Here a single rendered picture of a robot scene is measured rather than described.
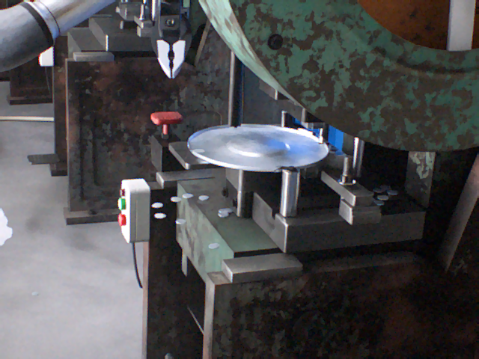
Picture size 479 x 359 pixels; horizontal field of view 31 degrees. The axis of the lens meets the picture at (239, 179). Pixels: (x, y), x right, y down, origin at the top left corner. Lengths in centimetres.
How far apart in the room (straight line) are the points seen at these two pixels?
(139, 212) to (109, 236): 127
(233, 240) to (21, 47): 53
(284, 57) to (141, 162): 220
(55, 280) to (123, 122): 72
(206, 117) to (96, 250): 70
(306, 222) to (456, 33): 47
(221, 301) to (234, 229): 20
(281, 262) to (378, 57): 48
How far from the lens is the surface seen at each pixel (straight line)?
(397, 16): 136
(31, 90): 500
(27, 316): 272
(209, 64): 331
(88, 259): 306
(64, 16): 164
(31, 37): 160
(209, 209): 180
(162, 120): 201
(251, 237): 168
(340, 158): 177
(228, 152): 172
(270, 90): 172
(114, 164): 336
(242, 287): 157
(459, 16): 136
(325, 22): 123
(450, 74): 135
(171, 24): 186
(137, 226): 198
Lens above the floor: 133
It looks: 20 degrees down
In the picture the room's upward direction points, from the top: 3 degrees clockwise
